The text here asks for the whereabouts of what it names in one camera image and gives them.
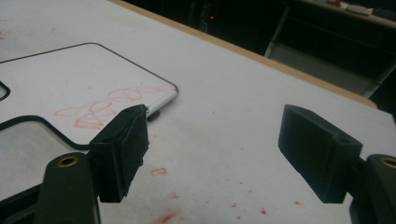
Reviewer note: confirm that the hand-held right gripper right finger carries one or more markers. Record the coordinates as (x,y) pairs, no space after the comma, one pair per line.
(314,152)

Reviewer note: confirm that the white papers on shelf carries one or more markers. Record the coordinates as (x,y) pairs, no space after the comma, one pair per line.
(358,7)

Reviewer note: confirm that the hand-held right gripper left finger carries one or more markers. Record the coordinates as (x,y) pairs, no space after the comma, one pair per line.
(120,155)

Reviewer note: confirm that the grey metal shelf rack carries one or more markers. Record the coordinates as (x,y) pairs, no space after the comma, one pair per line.
(330,53)

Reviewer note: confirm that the white board with red scribbles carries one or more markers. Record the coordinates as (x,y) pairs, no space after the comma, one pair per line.
(74,93)

